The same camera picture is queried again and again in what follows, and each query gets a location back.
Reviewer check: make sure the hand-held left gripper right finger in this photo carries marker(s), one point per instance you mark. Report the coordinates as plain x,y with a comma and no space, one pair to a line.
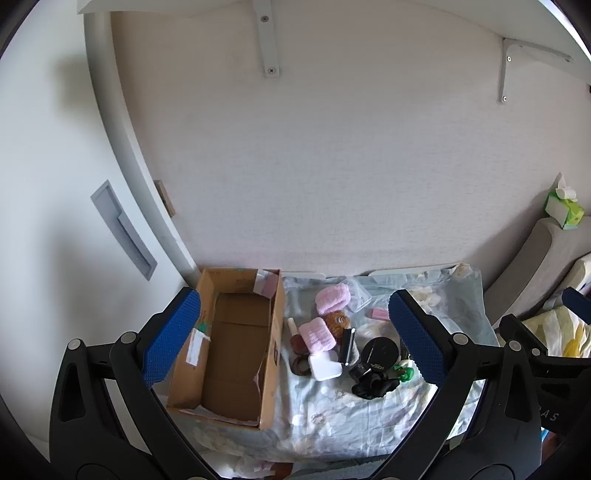
415,341

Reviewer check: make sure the brown cardboard box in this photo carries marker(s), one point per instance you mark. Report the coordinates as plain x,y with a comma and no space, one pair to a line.
235,350

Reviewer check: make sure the green tissue box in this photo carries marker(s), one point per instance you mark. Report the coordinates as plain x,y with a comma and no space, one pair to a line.
565,210

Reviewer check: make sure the clear plastic bag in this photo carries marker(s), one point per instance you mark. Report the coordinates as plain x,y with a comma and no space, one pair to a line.
358,293

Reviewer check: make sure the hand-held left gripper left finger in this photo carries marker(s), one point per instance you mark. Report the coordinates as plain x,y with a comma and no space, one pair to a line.
171,341

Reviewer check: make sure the dark red nail polish bottle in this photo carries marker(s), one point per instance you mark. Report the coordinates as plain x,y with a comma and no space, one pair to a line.
296,344

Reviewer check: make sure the pink fluffy headband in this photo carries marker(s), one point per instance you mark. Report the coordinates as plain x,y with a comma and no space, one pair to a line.
332,299

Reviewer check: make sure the brown plush toy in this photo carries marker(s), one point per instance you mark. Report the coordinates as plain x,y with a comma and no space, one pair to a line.
336,321

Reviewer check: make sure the white wall shelf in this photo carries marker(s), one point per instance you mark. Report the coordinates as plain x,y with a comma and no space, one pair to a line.
138,5

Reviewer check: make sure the black tube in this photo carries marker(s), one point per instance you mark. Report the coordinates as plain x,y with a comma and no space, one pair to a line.
346,346

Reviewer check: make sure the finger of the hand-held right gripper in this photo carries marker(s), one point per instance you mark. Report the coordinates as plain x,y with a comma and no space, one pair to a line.
521,332
578,302

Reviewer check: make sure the white table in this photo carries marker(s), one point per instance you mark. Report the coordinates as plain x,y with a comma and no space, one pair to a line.
406,270

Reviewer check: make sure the small pink box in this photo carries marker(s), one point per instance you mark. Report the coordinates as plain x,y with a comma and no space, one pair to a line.
379,314

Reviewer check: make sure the white plastic case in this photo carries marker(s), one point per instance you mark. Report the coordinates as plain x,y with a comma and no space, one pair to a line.
325,367

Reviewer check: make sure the yellow patterned cloth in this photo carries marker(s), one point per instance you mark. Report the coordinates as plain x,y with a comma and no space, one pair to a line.
563,332

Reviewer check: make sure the pink fluffy wristband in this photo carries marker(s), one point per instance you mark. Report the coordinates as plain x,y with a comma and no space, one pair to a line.
316,334

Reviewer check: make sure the white shelf bracket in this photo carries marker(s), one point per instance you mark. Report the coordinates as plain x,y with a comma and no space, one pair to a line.
505,69
268,41

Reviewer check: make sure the black round compact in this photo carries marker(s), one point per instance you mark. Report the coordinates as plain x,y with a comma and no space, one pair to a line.
379,350

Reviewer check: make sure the light blue floral blanket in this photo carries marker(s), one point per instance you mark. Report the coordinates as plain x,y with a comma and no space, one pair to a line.
346,410

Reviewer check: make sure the brown wall block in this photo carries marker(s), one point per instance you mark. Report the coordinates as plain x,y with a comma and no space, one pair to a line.
167,198

